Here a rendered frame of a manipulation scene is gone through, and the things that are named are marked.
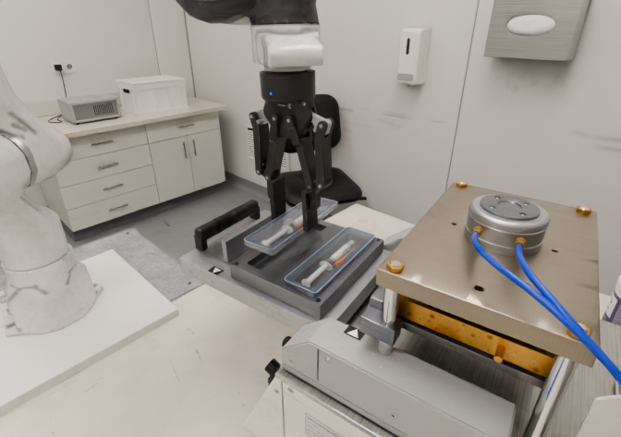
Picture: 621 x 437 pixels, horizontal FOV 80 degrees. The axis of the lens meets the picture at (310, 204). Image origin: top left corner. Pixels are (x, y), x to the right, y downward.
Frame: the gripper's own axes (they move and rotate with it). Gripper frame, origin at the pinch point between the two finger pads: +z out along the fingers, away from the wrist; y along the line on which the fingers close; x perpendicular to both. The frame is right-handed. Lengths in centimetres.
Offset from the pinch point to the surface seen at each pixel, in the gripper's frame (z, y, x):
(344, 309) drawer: 10.0, -13.0, 6.5
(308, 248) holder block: 7.3, -2.3, -0.3
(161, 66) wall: 2, 254, -160
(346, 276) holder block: 7.5, -11.2, 2.9
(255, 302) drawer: 11.1, -0.7, 11.2
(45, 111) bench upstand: 23, 264, -70
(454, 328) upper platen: 2.5, -27.8, 10.5
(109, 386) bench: 31.1, 23.5, 25.0
